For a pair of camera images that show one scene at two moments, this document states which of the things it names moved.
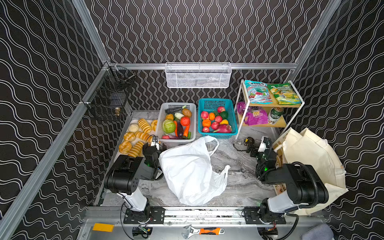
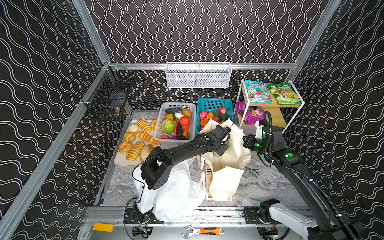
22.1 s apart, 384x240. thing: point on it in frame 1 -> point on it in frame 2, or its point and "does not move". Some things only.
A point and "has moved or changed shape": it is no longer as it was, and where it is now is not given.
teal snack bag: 258,92 does not move
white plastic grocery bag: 187,168 has moved or changed shape
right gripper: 256,147 -> 250,143
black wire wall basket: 108,99 does not move
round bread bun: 125,147 does not move
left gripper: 157,144 -> 221,147
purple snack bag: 254,115 does not move
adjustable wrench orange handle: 191,230 does not move
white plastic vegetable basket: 161,115 does not move
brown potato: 187,112 does not move
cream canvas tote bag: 305,147 -> 224,174
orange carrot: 186,131 does not move
